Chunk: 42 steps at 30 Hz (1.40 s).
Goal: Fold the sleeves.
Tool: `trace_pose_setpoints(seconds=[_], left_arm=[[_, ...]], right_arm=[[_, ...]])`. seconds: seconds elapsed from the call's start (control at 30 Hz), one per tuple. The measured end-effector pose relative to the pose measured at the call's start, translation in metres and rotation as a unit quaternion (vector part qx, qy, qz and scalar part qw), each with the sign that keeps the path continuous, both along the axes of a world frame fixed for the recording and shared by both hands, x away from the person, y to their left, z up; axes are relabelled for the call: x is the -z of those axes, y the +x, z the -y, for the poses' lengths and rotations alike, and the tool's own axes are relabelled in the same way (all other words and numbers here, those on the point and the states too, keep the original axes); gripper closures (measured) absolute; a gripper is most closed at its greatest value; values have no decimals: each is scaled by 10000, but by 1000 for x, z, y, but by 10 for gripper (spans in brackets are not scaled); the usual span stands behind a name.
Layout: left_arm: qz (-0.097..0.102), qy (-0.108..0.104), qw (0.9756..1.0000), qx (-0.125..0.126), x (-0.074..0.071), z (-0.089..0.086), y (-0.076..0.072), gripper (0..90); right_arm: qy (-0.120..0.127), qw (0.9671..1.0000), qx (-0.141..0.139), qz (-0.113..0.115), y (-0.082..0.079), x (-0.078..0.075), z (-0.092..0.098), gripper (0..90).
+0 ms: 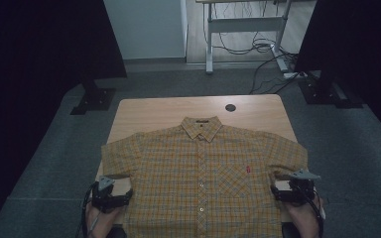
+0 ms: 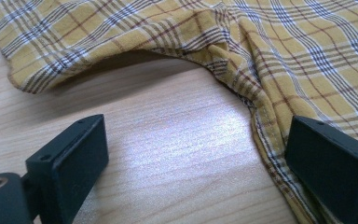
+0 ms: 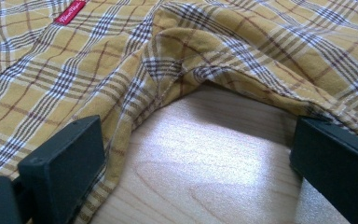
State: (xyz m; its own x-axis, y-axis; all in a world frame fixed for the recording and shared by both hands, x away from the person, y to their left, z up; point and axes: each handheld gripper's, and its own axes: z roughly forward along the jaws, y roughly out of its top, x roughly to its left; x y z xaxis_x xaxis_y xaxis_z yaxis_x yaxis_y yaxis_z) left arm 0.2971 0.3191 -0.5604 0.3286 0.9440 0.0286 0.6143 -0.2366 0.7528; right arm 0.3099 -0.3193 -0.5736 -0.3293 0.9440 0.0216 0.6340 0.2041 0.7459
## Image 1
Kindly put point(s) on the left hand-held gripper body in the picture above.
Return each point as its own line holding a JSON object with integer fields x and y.
{"x": 101, "y": 198}

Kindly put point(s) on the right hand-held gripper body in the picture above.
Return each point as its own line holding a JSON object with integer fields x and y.
{"x": 301, "y": 191}

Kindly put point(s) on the yellow plaid shirt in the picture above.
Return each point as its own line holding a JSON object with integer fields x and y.
{"x": 191, "y": 172}

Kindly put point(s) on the person's left hand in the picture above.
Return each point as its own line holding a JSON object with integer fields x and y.
{"x": 99, "y": 224}

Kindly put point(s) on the person's right hand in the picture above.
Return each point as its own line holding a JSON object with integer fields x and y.
{"x": 306, "y": 221}

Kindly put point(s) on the black round table grommet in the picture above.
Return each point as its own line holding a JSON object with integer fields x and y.
{"x": 230, "y": 107}

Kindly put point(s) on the black stand base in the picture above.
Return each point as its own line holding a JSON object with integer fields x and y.
{"x": 324, "y": 94}
{"x": 94, "y": 99}

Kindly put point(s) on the white power strip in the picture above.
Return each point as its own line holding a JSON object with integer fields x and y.
{"x": 291, "y": 75}

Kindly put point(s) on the white desk frame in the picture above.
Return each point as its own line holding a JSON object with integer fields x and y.
{"x": 244, "y": 24}

